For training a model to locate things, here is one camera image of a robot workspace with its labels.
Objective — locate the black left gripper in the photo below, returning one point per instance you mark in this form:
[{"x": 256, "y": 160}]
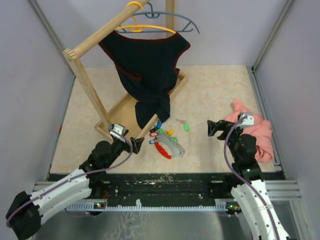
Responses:
[{"x": 136, "y": 144}]

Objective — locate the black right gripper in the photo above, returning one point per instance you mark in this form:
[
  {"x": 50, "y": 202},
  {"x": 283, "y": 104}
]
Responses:
[{"x": 213, "y": 127}]

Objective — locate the red-handled metal key organizer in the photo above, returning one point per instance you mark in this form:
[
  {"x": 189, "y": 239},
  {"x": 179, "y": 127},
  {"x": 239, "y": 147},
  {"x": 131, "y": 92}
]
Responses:
[{"x": 168, "y": 146}]

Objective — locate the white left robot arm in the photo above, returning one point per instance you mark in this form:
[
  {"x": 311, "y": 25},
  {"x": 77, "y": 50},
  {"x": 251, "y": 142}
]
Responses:
[{"x": 28, "y": 212}]

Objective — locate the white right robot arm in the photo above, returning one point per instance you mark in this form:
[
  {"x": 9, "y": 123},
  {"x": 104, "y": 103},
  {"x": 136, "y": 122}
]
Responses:
[{"x": 245, "y": 182}]

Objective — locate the key with black tag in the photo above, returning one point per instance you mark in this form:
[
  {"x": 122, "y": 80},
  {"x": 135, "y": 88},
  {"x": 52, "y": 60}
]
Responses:
[{"x": 153, "y": 130}]

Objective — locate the key with blue tag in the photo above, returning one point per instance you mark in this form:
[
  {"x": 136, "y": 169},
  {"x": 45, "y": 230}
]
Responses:
[{"x": 159, "y": 124}]

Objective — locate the pink cloth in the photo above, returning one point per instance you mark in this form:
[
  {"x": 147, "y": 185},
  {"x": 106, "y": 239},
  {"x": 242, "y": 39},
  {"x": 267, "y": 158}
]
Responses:
[{"x": 261, "y": 130}]

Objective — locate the dark navy vest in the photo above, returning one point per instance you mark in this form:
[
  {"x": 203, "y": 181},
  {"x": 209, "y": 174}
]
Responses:
[{"x": 147, "y": 69}]

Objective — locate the yellow plastic hanger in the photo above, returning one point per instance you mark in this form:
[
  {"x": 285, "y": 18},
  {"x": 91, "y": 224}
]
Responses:
[{"x": 138, "y": 28}]

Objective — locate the grey-blue plastic hanger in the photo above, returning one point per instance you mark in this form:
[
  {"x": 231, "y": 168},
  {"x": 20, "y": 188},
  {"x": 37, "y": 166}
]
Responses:
[{"x": 170, "y": 17}]

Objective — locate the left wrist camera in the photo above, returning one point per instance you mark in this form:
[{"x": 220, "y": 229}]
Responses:
[{"x": 119, "y": 129}]

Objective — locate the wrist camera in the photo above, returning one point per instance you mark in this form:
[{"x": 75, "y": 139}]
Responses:
[
  {"x": 247, "y": 119},
  {"x": 119, "y": 129}
]

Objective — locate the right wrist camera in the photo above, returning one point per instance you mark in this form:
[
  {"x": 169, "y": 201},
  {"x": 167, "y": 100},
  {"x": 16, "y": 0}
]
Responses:
[{"x": 247, "y": 119}]

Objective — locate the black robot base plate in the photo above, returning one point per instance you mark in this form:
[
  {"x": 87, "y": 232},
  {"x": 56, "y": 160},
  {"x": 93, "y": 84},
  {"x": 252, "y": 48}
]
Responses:
[{"x": 165, "y": 189}]

